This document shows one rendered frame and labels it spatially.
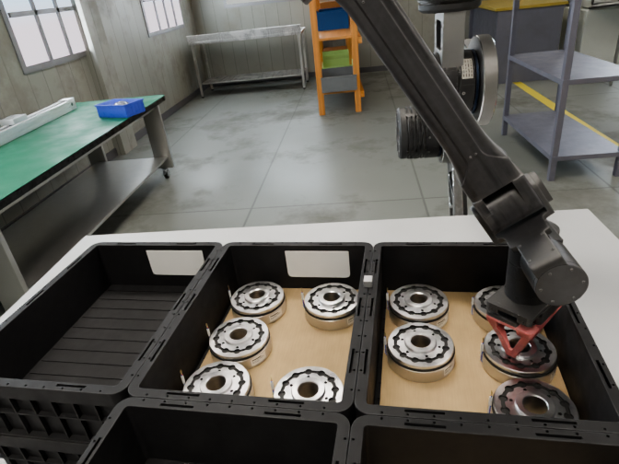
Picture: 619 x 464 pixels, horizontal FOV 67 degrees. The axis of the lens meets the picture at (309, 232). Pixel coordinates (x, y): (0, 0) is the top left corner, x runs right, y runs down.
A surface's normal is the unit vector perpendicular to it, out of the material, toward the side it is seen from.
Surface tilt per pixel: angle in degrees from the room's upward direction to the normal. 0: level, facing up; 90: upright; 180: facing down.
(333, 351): 0
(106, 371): 0
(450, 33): 90
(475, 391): 0
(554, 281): 90
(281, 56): 90
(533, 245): 33
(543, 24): 90
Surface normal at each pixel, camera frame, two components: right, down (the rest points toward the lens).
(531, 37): -0.08, 0.48
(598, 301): -0.11, -0.88
